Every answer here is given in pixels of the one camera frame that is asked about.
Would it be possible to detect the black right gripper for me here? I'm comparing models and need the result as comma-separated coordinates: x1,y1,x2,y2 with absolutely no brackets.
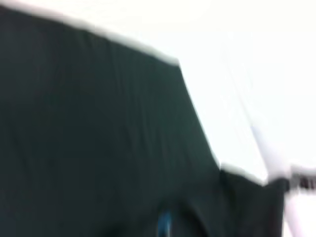
288,164,316,193

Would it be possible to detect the black shirt with FREE print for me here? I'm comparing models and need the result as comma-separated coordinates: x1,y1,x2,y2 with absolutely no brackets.
0,4,290,237

